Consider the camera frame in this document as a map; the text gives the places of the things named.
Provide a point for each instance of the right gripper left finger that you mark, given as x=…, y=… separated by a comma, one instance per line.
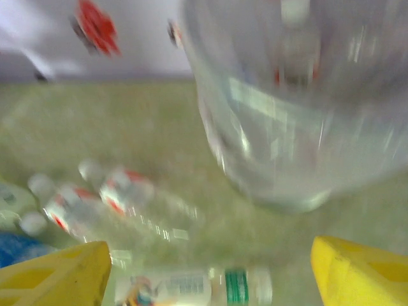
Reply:
x=48, y=280

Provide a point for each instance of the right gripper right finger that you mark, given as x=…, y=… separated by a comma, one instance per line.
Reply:
x=366, y=280

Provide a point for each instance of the clear bottle red white label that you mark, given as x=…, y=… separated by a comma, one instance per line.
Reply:
x=63, y=204
x=298, y=48
x=127, y=191

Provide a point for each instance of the clear plastic bin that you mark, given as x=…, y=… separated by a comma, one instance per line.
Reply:
x=271, y=143

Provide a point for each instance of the blue label bottle white cap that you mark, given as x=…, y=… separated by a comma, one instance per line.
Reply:
x=16, y=248

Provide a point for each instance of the colourful label bottle green band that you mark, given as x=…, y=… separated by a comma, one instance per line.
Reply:
x=191, y=287

